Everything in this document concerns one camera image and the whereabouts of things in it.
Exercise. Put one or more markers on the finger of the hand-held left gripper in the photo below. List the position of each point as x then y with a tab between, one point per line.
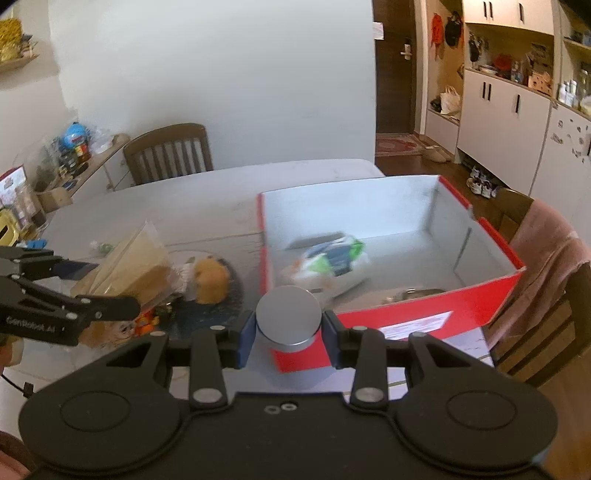
108	308
37	266

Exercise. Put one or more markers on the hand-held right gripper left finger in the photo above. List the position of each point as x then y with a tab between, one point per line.
245	341

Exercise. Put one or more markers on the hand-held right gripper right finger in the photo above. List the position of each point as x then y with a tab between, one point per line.
330	341

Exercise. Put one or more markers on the small orange toy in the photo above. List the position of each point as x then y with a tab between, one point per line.
146	322

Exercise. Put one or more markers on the clear bag with beige contents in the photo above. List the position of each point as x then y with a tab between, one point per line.
134	267

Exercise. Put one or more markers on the round silver tin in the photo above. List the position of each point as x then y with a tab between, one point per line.
288	318

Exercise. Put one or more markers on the white green snack packet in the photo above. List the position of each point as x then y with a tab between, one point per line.
330	263

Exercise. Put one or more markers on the red cardboard box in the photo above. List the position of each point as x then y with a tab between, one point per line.
415	323

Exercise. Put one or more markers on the person's left hand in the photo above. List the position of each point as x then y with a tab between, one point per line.
10	353

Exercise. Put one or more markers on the blue cloth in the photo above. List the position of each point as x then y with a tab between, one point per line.
34	243

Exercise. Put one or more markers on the round dark glass plate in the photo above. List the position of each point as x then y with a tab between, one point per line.
203	318

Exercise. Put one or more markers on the orange plush toy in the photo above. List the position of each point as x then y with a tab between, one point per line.
211	282

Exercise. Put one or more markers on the red white printed box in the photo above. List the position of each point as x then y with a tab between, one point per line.
11	184

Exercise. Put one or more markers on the beige side cabinet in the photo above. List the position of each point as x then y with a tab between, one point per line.
92	170

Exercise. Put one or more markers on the brown wooden chair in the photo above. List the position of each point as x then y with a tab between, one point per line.
166	152

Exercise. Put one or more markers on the red patterned rug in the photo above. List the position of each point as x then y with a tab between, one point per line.
397	145

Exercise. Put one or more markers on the beige slippers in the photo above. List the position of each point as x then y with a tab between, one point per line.
436	153

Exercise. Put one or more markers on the white sneakers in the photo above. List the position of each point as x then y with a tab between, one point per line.
480	184

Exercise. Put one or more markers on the wooden chair with towel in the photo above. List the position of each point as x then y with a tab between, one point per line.
554	332

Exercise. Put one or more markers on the pink towel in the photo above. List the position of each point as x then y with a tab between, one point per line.
545	258

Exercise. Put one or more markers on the dark brown door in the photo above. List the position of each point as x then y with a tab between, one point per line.
392	83

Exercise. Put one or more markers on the white tote bag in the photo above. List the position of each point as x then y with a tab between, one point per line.
450	102

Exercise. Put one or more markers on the white floor cabinet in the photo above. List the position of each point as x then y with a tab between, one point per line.
503	124

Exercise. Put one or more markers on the white refrigerator with magnets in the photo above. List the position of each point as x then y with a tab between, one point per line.
565	166

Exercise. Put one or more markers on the orange hanging garment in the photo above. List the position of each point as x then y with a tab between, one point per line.
437	32

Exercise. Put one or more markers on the black hanging garment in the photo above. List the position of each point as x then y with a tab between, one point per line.
454	30

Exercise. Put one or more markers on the wooden wall shelf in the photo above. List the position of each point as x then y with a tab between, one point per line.
16	60

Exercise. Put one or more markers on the white wall cabinet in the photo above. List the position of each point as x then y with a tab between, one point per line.
508	14

